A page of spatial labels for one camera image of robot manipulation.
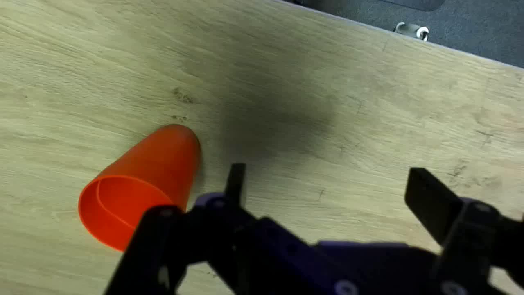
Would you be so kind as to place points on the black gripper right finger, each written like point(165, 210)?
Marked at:
point(463, 230)

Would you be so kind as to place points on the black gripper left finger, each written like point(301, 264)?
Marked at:
point(217, 230)

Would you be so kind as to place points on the orange plastic cup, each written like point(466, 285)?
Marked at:
point(147, 174)

